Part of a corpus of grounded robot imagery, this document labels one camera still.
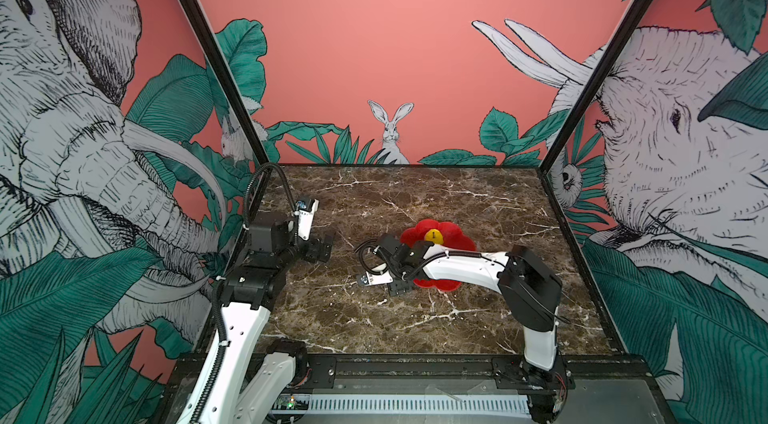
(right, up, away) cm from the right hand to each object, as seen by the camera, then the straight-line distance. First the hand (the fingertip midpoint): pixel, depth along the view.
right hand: (385, 265), depth 88 cm
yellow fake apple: (+16, +8, +5) cm, 19 cm away
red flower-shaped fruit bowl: (+22, +7, +10) cm, 25 cm away
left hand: (-17, +14, -16) cm, 27 cm away
